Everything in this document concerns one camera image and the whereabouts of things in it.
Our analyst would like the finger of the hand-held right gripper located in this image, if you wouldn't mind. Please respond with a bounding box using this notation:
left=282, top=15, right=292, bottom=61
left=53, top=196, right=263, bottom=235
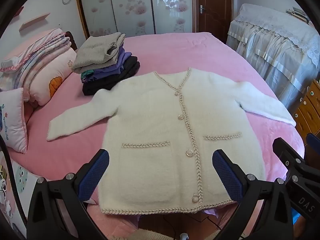
left=306, top=133, right=320, bottom=153
left=272, top=137, right=306, bottom=172

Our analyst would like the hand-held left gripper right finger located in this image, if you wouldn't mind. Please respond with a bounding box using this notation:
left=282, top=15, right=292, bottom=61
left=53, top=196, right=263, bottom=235
left=212, top=149, right=293, bottom=240

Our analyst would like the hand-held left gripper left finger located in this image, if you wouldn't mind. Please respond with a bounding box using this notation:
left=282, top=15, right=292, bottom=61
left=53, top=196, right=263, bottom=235
left=27, top=149, right=110, bottom=240

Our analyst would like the white fuzzy braided-trim cardigan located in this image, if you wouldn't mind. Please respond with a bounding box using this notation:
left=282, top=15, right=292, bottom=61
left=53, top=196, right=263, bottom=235
left=46, top=67, right=297, bottom=216

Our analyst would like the wooden drawer cabinet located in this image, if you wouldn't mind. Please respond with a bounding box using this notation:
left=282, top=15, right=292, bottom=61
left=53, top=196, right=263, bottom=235
left=290, top=79, right=320, bottom=140

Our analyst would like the pink fleece bed blanket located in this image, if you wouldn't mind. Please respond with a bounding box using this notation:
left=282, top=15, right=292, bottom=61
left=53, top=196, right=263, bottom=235
left=5, top=32, right=306, bottom=240

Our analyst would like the patterned bed sheet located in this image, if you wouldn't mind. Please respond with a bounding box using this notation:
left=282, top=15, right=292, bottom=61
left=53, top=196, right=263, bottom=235
left=0, top=152, right=40, bottom=240

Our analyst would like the black folded garment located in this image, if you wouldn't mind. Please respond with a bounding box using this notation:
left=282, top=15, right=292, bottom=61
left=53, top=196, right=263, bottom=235
left=82, top=55, right=140, bottom=96

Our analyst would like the white embroidered pink-edged pillow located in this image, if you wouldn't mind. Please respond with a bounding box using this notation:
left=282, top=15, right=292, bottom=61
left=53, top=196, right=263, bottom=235
left=0, top=87, right=28, bottom=155

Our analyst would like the purple folded garment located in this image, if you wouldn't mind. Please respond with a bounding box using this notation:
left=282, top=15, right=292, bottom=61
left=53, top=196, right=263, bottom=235
left=80, top=47, right=133, bottom=84

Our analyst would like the grey folded knit sweater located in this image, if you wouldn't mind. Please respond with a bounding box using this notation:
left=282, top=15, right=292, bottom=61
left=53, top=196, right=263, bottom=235
left=71, top=32, right=126, bottom=75

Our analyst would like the pink folded ruffled quilt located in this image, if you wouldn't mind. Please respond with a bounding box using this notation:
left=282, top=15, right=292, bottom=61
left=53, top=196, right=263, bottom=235
left=0, top=27, right=78, bottom=107

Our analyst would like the stack of books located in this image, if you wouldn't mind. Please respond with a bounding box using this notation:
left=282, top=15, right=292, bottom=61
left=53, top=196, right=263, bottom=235
left=286, top=6, right=310, bottom=24

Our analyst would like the brown wooden door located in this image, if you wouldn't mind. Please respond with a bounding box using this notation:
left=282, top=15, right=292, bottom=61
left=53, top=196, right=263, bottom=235
left=195, top=0, right=234, bottom=46

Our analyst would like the floral sliding-door wardrobe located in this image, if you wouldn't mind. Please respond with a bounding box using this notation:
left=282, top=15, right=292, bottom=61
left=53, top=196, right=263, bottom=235
left=74, top=0, right=200, bottom=38

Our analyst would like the pink wall shelf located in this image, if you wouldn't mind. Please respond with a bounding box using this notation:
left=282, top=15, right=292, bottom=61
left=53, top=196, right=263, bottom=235
left=19, top=12, right=51, bottom=32

